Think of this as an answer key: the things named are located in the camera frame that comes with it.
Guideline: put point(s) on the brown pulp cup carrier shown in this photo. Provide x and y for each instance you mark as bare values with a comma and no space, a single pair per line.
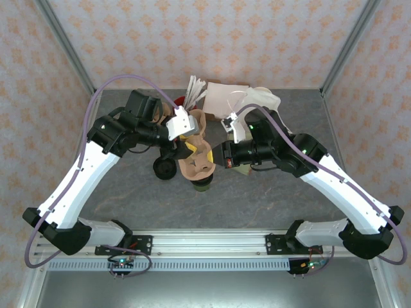
196,163

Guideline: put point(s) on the green paper coffee cup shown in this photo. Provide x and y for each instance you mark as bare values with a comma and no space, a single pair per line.
203,189

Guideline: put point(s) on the white green paper bag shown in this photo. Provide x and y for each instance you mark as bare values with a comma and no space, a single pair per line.
260,96

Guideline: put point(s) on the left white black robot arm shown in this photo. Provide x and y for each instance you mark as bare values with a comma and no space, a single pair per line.
83,179

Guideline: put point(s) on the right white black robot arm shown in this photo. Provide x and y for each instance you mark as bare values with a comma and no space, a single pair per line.
346,192

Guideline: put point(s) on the white wrapped straw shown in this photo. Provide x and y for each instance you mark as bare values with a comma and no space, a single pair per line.
202,95
196,86
192,85
201,86

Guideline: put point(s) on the right circuit board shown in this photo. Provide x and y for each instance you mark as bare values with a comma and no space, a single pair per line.
309,265

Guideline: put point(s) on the circuit board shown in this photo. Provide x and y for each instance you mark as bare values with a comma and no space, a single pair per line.
309,265
121,264

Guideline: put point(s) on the left circuit board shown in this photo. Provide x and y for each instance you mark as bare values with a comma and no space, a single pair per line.
121,264

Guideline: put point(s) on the grey metal shelf panel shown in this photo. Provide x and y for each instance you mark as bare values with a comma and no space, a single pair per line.
205,292

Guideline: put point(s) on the aluminium mounting rail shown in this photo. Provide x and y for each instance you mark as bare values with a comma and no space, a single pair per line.
208,244

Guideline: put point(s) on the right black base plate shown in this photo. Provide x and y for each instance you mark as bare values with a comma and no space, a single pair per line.
276,244

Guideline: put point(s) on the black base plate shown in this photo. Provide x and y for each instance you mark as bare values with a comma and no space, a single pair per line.
143,244
276,244

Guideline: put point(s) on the aluminium frame post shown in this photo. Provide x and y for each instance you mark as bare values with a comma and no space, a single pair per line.
350,43
65,43

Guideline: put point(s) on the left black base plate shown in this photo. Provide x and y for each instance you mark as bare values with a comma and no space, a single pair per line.
143,244

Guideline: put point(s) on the aluminium frame leg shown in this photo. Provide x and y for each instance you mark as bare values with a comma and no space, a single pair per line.
31,288
383,288

